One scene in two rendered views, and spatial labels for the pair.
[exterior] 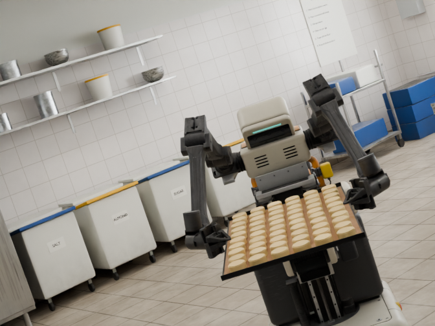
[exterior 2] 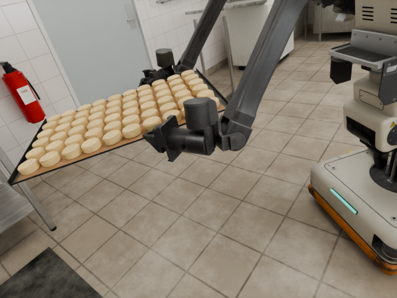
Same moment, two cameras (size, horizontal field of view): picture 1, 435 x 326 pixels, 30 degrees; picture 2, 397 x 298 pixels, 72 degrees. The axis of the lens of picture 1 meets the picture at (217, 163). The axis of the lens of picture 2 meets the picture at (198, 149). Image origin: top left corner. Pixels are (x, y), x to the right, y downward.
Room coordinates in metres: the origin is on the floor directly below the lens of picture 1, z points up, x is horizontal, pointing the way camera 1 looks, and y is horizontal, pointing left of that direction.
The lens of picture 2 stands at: (2.43, -0.99, 1.32)
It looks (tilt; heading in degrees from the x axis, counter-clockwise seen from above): 32 degrees down; 77
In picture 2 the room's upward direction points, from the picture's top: 13 degrees counter-clockwise
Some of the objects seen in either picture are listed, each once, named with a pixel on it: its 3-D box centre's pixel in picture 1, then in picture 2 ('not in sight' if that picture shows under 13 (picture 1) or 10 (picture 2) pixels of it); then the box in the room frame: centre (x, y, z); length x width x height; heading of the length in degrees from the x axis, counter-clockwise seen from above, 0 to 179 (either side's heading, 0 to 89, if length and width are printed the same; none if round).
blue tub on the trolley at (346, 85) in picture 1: (333, 89); not in sight; (8.84, -1.45, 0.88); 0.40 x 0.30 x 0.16; 36
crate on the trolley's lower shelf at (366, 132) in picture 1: (358, 135); not in sight; (8.98, -1.59, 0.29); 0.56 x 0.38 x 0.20; 130
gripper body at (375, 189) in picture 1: (367, 191); (179, 139); (2.52, -0.42, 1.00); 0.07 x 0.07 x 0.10; 39
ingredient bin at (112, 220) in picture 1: (111, 231); not in sight; (7.39, 1.13, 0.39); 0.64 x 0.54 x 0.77; 33
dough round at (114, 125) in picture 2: (317, 217); (113, 128); (2.37, -0.23, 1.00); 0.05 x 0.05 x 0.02
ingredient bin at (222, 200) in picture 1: (221, 184); not in sight; (8.08, 0.03, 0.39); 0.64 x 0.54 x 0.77; 30
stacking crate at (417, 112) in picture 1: (417, 108); not in sight; (9.43, -2.43, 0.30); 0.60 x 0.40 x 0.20; 122
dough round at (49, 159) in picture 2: (343, 227); (50, 159); (2.19, -0.27, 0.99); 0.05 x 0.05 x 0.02
